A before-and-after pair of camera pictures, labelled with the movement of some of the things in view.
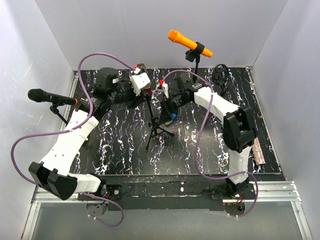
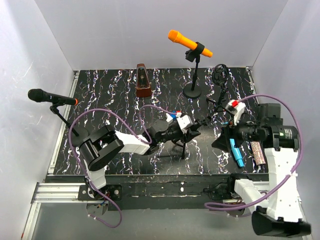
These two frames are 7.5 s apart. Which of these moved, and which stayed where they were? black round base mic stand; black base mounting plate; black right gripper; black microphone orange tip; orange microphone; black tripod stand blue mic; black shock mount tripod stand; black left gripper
Moved: black left gripper; black right gripper; black tripod stand blue mic
Stayed: black microphone orange tip; black base mounting plate; orange microphone; black round base mic stand; black shock mount tripod stand
